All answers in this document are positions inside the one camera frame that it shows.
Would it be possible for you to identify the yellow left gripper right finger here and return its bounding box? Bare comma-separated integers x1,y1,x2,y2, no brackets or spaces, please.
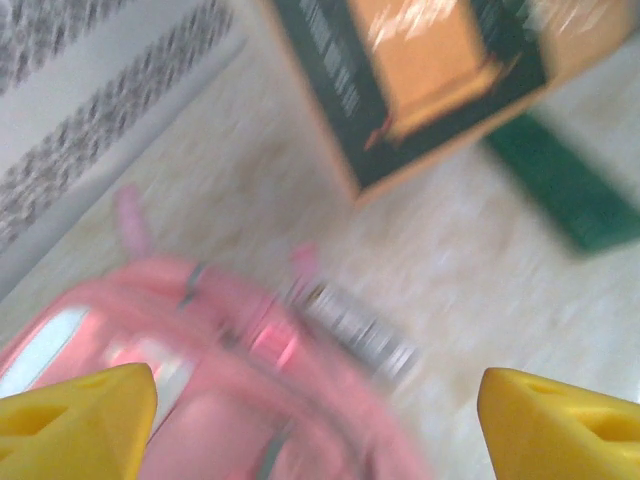
477,367,640,480

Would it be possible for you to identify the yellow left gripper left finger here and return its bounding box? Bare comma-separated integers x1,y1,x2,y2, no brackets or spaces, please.
0,363,159,480

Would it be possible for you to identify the pink school backpack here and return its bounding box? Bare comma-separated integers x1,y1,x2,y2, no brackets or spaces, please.
0,187,436,480

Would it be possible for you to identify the dark green pencil case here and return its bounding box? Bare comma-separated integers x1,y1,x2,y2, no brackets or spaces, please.
484,114,640,259

